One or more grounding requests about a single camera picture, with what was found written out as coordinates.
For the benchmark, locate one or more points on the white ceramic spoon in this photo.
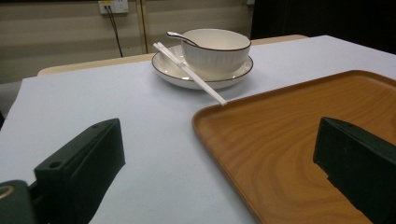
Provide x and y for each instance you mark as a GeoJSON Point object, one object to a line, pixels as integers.
{"type": "Point", "coordinates": [177, 35]}

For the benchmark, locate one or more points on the white chopstick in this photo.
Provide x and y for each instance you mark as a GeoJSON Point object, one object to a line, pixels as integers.
{"type": "Point", "coordinates": [190, 70]}
{"type": "Point", "coordinates": [186, 72]}

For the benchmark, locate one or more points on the brown wooden tray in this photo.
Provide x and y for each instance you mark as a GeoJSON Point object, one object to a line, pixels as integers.
{"type": "Point", "coordinates": [280, 140]}

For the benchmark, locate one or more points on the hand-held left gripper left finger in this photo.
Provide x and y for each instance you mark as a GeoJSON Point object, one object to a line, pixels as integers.
{"type": "Point", "coordinates": [81, 168]}

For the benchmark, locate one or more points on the white dark-rimmed plate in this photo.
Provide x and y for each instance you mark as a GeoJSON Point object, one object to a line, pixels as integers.
{"type": "Point", "coordinates": [165, 67]}

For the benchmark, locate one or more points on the white ribbed bowl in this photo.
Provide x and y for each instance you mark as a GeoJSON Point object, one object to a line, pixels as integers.
{"type": "Point", "coordinates": [214, 56]}

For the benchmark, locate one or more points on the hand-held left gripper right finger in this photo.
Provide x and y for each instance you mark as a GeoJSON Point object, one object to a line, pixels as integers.
{"type": "Point", "coordinates": [361, 161]}

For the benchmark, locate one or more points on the wooden wall strip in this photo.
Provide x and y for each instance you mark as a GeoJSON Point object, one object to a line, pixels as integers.
{"type": "Point", "coordinates": [138, 25]}

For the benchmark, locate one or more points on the white wall socket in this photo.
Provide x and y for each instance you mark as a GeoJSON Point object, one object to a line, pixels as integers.
{"type": "Point", "coordinates": [118, 5]}

